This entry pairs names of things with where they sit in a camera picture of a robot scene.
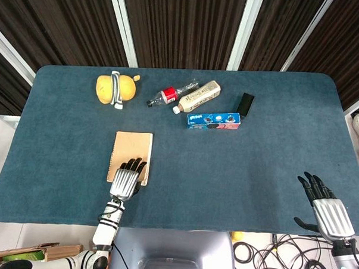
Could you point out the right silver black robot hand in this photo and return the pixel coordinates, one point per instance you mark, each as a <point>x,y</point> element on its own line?
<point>331,213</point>

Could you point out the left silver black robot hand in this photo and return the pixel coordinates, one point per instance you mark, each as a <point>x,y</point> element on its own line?
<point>124,182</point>

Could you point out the brown kraft spiral notebook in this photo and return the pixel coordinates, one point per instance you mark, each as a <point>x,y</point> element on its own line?
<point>131,150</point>

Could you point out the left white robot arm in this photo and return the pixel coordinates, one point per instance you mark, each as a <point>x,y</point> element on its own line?
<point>104,226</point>

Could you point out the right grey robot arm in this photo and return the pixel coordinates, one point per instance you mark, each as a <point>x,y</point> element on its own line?
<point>345,261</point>

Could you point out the blue table mat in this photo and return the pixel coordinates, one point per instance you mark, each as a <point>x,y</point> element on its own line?
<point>196,159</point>

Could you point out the grey robot torso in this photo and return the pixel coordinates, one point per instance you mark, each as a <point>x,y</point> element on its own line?
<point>171,254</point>

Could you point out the yellow plush toy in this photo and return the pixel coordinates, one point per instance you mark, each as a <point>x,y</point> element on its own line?
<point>116,88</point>

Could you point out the yellow small object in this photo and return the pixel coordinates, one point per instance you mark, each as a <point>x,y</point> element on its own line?
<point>237,235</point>

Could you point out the empty cola bottle red label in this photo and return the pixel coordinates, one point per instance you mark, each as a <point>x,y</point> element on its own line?
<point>169,96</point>

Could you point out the blue cookie box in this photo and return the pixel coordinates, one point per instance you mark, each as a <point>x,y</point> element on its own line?
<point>214,120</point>

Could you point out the beige milk tea bottle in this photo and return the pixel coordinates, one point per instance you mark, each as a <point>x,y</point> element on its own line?
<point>199,96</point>

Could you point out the cardboard box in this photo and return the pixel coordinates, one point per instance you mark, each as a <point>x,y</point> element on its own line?
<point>34,253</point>

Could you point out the black rectangular box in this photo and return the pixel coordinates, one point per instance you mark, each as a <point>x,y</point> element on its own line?
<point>245,104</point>

